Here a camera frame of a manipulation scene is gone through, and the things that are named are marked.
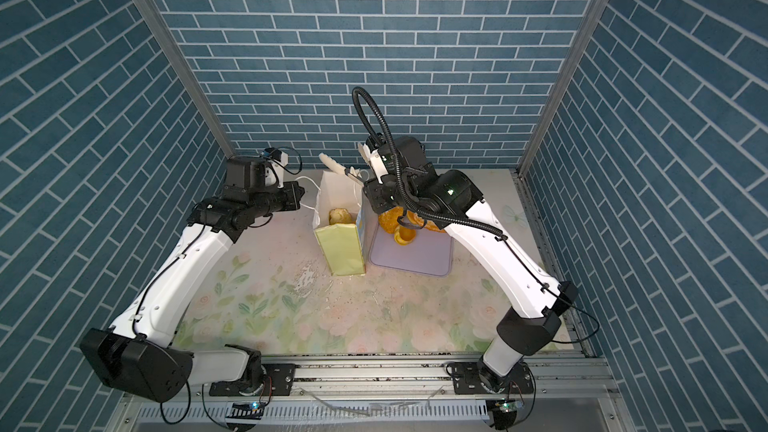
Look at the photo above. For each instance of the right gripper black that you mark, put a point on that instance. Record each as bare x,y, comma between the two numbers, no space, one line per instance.
373,192

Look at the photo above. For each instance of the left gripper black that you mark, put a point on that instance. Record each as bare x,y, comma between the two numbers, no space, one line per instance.
292,198

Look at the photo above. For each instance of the triangular pastry bread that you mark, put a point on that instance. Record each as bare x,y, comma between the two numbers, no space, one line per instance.
419,222

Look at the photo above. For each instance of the metal tongs with white tips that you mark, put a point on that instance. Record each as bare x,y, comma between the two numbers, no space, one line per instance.
337,168

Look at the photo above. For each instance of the pretzel ring bread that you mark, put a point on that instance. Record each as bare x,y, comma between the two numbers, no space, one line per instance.
341,216

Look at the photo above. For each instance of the white and green paper bag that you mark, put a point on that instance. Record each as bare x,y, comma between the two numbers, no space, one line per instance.
345,247

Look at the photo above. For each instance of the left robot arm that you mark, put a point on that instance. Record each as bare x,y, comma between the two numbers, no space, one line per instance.
134,354

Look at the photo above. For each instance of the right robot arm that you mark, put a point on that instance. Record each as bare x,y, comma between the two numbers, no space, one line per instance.
453,202

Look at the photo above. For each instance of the large oval brown bread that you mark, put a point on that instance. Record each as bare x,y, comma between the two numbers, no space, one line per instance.
389,219

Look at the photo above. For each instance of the small yellow tart bread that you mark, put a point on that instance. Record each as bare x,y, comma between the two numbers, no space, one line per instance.
404,236

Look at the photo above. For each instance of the lilac plastic tray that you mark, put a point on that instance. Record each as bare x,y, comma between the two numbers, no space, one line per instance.
429,254

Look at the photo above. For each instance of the floral table mat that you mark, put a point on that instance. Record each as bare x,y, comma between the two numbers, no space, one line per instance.
273,291

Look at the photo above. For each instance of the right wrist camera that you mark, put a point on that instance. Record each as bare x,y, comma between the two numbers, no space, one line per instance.
374,161

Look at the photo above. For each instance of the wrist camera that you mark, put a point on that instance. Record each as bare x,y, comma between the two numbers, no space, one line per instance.
279,158
374,161

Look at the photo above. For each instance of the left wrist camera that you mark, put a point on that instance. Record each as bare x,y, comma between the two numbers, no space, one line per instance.
279,158

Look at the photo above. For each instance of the aluminium corner post left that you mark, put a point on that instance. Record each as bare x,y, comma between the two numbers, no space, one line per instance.
161,32

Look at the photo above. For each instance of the aluminium corner post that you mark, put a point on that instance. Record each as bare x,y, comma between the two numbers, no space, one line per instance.
161,32
581,40

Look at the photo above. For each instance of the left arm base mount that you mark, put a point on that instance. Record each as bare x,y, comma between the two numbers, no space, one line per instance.
257,378

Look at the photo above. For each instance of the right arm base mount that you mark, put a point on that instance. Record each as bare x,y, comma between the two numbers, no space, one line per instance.
489,379

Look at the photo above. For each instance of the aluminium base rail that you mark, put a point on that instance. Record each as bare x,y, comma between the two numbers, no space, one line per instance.
551,392

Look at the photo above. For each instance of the aluminium corner post right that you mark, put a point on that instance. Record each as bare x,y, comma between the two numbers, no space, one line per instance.
581,40

